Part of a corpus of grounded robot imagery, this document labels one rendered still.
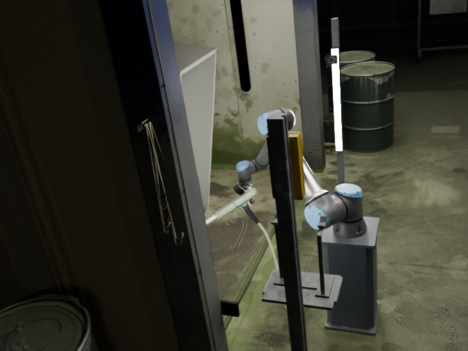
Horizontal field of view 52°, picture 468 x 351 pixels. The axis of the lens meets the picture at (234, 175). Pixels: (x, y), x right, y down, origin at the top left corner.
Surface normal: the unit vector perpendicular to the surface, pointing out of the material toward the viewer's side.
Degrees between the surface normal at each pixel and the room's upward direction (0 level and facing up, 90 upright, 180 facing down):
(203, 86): 90
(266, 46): 90
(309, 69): 90
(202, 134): 90
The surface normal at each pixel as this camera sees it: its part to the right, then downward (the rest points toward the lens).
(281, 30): -0.34, 0.43
